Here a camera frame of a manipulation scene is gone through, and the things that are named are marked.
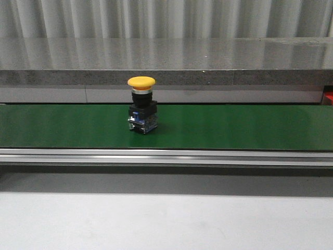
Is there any yellow mushroom push button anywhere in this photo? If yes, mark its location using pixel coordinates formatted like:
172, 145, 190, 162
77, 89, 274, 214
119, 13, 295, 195
127, 76, 158, 134

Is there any green conveyor belt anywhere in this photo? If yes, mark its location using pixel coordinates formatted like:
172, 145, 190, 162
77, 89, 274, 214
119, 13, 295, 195
1, 104, 332, 151

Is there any grey stone counter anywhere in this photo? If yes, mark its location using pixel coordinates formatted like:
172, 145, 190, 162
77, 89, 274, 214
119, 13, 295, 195
1, 37, 332, 103

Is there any red box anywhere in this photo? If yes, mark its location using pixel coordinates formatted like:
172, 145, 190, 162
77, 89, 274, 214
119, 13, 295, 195
322, 91, 333, 106

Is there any white pleated curtain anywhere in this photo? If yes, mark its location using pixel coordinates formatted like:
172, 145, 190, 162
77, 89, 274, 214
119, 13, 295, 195
1, 1, 332, 39

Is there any aluminium conveyor frame rail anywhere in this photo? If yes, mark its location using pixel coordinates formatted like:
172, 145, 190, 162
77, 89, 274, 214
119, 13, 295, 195
1, 148, 332, 168

